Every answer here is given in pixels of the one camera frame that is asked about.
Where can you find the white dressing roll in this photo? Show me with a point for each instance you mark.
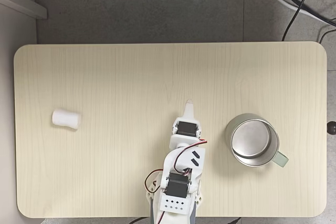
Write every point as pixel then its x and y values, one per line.
pixel 65 119

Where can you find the dark round knob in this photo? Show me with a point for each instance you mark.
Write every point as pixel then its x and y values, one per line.
pixel 332 128

